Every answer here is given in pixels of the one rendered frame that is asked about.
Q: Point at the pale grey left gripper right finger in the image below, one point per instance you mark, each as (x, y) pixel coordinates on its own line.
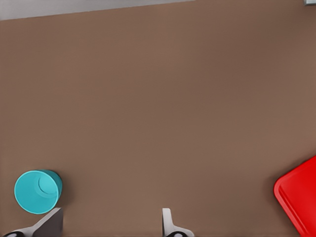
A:
(168, 225)

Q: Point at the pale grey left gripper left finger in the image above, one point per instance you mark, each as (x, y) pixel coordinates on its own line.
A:
(47, 224)

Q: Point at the teal cup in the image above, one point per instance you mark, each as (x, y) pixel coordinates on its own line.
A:
(34, 192)

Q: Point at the red tray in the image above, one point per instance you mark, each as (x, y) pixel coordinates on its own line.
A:
(300, 195)

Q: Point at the silver frame post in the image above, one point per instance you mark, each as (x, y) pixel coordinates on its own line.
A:
(310, 2)

